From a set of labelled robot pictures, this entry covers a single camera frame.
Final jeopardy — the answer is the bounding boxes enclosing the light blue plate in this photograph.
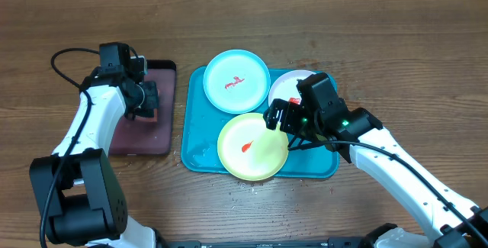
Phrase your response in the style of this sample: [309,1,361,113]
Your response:
[203,50,271,114]

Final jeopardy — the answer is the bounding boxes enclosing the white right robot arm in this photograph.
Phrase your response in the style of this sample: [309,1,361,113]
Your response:
[263,98,487,247]

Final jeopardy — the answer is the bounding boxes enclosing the white pink plate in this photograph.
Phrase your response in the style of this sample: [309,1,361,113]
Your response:
[268,69,314,105]

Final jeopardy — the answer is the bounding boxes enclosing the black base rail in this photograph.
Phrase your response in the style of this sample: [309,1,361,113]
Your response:
[168,237,362,248]

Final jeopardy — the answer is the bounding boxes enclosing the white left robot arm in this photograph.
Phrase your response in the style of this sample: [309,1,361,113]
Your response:
[29,66,167,247]

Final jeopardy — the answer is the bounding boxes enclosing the red sponge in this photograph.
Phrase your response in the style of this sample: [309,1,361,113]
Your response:
[134,110,158,123]

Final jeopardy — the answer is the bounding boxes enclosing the yellow plate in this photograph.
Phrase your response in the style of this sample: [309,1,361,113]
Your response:
[217,113,288,182]

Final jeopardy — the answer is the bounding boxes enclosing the dark tray with red water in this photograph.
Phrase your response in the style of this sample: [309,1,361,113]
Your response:
[109,60,176,155]

